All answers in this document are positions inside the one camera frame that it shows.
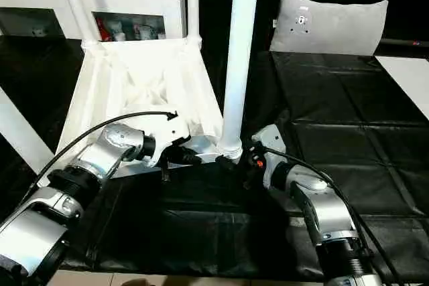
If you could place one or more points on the white plastic table top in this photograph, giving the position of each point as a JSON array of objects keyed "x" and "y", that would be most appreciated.
[{"x": 110, "y": 91}]

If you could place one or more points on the white plastic table leg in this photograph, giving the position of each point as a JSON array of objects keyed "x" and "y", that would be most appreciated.
[
  {"x": 20, "y": 128},
  {"x": 77, "y": 4},
  {"x": 239, "y": 48},
  {"x": 192, "y": 4}
]

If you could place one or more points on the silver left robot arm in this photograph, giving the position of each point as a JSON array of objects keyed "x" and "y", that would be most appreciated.
[{"x": 114, "y": 138}]

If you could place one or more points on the black work mat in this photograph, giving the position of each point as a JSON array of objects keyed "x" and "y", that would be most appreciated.
[{"x": 335, "y": 98}]

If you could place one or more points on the black speaker box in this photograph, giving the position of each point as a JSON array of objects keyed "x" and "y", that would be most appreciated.
[{"x": 214, "y": 4}]

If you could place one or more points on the grey cushion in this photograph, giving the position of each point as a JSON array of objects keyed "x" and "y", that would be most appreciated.
[{"x": 335, "y": 28}]

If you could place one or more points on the white flat board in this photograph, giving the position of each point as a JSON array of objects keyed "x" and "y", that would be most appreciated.
[{"x": 409, "y": 78}]

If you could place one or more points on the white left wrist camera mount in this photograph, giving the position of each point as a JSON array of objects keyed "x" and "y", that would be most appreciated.
[{"x": 171, "y": 128}]

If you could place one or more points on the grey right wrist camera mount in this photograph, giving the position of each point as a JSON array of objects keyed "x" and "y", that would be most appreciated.
[{"x": 271, "y": 137}]

